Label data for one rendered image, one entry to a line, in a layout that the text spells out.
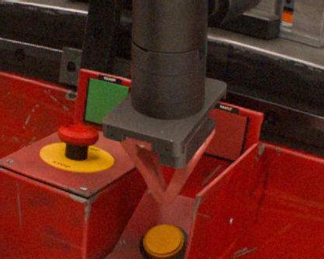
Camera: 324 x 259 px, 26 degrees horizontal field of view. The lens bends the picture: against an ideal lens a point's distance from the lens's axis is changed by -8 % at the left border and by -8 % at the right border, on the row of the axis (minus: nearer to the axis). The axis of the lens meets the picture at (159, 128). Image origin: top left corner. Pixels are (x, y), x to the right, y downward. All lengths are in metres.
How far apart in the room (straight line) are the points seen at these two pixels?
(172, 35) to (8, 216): 0.25
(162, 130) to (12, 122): 0.50
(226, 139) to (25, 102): 0.37
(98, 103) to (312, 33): 0.32
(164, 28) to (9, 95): 0.52
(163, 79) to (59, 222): 0.17
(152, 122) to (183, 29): 0.08
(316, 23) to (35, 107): 0.40
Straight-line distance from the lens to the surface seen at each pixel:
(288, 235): 0.88
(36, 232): 0.66
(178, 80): 0.54
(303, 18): 0.93
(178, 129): 0.55
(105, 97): 0.75
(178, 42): 0.53
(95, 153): 0.70
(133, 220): 0.70
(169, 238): 0.67
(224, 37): 0.86
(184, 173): 0.59
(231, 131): 0.71
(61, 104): 0.96
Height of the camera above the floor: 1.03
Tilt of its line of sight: 18 degrees down
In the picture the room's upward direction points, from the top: 8 degrees clockwise
